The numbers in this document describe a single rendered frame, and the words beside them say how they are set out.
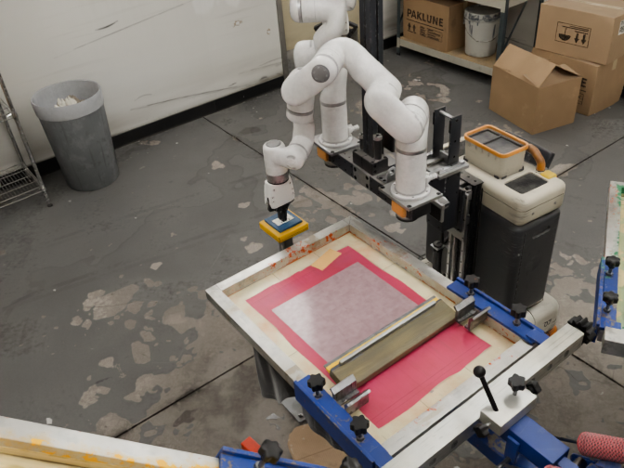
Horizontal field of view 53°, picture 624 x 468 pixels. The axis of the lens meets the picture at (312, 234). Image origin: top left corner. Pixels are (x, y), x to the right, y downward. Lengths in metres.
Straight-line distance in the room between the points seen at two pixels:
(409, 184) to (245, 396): 1.39
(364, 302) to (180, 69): 3.60
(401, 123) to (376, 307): 0.54
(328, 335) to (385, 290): 0.25
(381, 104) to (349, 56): 0.18
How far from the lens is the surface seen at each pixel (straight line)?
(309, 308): 1.86
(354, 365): 1.65
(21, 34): 4.71
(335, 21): 1.97
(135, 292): 3.60
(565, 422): 2.89
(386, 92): 1.76
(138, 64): 5.02
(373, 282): 1.94
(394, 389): 1.65
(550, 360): 1.65
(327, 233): 2.09
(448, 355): 1.74
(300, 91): 1.82
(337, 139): 2.28
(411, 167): 1.93
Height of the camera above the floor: 2.23
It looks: 36 degrees down
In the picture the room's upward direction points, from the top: 5 degrees counter-clockwise
